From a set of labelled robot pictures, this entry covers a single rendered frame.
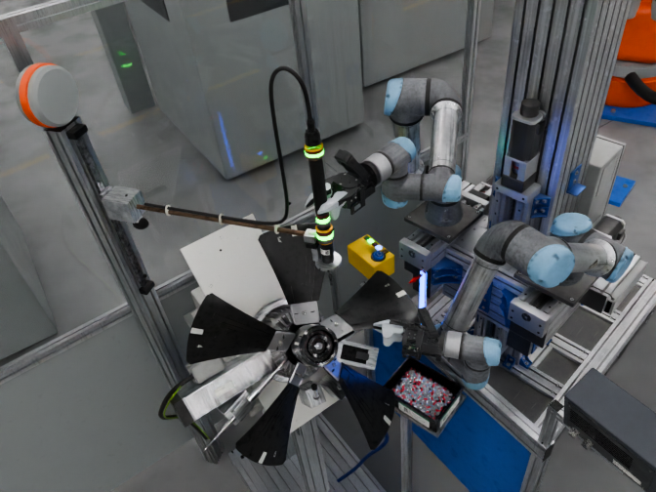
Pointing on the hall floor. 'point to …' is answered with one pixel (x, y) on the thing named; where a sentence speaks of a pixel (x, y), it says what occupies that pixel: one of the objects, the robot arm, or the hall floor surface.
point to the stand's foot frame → (273, 478)
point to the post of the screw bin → (406, 454)
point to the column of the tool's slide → (76, 173)
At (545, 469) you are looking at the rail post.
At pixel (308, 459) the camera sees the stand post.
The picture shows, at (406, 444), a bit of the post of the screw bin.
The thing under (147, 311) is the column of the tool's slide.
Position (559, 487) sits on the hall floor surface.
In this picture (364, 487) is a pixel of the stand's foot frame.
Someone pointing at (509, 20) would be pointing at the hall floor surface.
